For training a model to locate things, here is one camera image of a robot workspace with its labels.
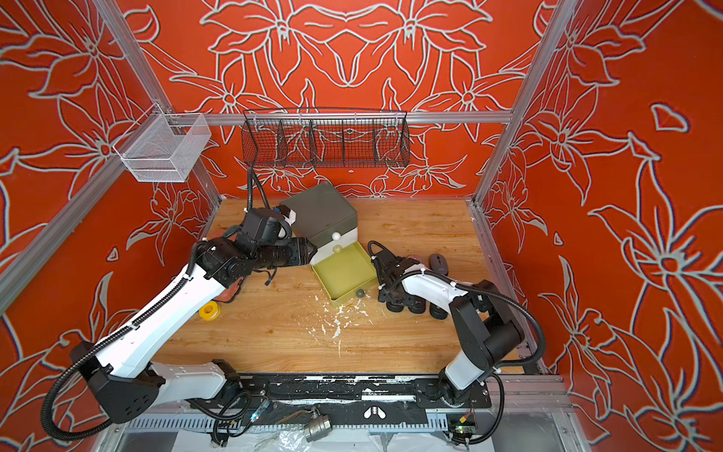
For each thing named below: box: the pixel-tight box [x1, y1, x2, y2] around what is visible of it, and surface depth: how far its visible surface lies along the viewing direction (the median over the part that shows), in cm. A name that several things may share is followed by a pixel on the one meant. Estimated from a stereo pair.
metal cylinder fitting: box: [305, 405, 333, 443], surface depth 67 cm
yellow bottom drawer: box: [310, 241, 379, 307], surface depth 95 cm
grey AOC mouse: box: [407, 295, 427, 314], surface depth 89 cm
